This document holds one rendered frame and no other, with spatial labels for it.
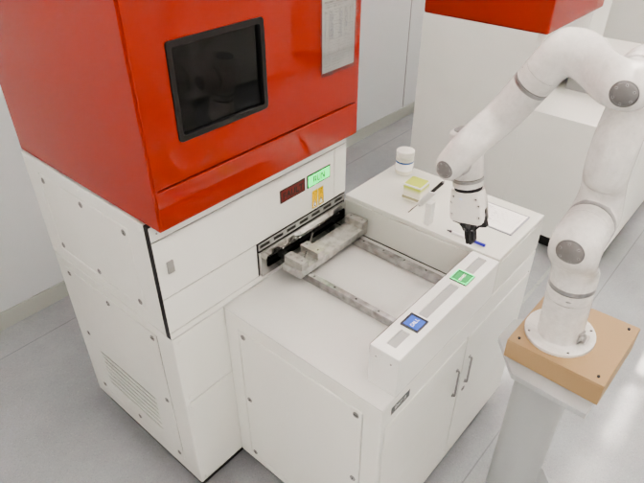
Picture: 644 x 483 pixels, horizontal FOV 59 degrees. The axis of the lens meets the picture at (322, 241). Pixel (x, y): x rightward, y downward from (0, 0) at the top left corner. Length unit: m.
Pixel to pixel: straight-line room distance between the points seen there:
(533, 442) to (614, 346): 0.43
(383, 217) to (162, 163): 0.91
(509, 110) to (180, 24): 0.77
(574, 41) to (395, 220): 0.93
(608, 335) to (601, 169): 0.58
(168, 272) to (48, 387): 1.43
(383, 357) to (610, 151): 0.72
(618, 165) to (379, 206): 0.92
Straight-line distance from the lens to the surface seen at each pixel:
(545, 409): 1.88
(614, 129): 1.39
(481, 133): 1.44
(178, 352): 1.82
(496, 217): 2.07
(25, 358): 3.14
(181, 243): 1.62
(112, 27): 1.32
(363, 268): 1.99
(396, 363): 1.50
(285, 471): 2.23
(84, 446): 2.67
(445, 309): 1.65
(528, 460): 2.07
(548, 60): 1.36
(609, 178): 1.42
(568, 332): 1.69
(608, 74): 1.27
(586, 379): 1.68
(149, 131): 1.38
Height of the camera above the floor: 2.04
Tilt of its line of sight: 35 degrees down
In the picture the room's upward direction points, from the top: straight up
